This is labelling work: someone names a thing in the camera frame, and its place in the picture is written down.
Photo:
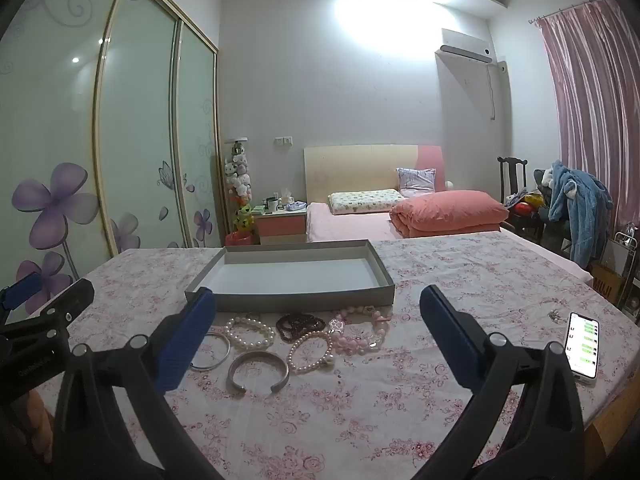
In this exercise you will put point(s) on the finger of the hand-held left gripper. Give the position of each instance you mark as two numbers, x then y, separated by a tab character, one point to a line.
75	295
20	290

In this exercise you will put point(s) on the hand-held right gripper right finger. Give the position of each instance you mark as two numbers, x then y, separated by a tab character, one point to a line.
450	345

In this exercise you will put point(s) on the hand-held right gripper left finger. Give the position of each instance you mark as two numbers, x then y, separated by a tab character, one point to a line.
182	345

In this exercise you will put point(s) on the wide silver cuff bangle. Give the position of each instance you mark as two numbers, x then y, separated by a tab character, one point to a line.
240	365

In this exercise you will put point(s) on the grey cardboard tray box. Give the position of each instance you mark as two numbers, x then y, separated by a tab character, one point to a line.
300	275

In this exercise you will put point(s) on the person's left hand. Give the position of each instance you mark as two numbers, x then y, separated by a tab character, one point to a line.
40	425

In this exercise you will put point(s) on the thin silver bangle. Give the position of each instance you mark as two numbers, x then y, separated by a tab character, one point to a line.
220	355

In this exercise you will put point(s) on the small silver trinket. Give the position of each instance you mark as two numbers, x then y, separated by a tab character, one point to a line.
553	316

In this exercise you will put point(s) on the pink floral tablecloth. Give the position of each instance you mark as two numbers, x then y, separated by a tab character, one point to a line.
350	410

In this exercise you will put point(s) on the red waste bin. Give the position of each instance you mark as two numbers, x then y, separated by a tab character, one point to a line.
238	239

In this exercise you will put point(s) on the white smartphone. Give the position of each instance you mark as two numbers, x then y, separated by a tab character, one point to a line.
582	345

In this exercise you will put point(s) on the folded pink quilt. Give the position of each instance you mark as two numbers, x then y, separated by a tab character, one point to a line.
445	212

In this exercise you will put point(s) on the yellow plush toy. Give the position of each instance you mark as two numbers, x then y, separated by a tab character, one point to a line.
244	220

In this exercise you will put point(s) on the pink and white nightstand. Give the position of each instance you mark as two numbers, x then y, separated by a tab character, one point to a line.
280	225

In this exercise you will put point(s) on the bed with pink sheet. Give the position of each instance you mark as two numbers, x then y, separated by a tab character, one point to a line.
350	222

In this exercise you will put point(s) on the colourful toys on chair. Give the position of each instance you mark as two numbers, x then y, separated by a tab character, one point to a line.
525	205

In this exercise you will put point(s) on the floral sliding door wardrobe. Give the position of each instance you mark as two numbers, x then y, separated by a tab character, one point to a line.
100	135

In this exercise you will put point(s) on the white floral pillow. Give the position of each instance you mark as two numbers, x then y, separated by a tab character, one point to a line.
365	201

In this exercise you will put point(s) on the white mug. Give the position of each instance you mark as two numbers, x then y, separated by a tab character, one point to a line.
272	204

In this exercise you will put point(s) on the small purple pillow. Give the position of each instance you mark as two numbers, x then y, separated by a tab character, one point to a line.
416	180

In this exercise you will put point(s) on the brown cardboard box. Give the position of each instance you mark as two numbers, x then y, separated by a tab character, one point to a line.
607	282

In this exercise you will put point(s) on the plush toy bouquet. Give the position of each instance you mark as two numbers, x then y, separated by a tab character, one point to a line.
239	175

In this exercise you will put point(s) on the dark wooden chair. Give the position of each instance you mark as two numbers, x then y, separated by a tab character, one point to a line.
515	175

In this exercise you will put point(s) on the blue fleece robe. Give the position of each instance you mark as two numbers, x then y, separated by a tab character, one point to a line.
580	210

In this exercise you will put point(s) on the beige and pink headboard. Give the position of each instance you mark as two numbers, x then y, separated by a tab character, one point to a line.
360	167

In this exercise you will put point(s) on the pink curtain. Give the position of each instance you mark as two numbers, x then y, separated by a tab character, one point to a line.
595	100

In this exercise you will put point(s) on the white air conditioner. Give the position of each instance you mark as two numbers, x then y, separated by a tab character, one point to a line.
467	45

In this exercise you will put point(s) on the white wall switch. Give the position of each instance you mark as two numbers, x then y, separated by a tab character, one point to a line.
283	141

